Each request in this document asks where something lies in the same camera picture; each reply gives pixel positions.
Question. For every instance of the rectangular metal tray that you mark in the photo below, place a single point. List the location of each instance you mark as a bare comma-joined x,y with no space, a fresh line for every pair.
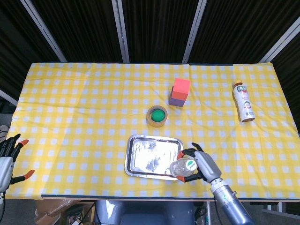
147,157

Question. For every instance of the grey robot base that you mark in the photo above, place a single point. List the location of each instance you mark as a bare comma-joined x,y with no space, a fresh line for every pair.
145,213

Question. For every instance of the clear brown tape roll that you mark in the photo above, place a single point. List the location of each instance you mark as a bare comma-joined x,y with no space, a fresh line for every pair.
156,124

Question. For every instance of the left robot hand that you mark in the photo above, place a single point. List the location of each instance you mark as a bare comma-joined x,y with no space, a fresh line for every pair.
5,166

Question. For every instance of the brown cardboard box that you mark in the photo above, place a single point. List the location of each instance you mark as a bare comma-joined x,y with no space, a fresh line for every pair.
54,211

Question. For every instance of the orange foam block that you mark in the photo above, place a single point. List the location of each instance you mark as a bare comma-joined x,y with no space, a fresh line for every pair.
181,90

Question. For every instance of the white labelled drink bottle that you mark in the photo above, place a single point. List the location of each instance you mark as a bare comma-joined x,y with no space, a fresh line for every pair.
244,103

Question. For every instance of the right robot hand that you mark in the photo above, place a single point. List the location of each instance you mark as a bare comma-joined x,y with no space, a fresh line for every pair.
207,164

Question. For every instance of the purple foam block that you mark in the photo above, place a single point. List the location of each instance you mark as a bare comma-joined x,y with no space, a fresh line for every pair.
175,102

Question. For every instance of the yellow white checked tablecloth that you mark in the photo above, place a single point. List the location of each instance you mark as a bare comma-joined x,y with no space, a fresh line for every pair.
82,129

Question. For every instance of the clear bottle green cap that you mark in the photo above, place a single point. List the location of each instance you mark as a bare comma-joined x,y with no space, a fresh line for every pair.
181,167

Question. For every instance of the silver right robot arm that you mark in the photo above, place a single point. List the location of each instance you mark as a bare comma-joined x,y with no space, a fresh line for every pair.
230,204

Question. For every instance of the green ball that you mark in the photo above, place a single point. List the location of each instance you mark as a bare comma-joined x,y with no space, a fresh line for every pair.
157,116

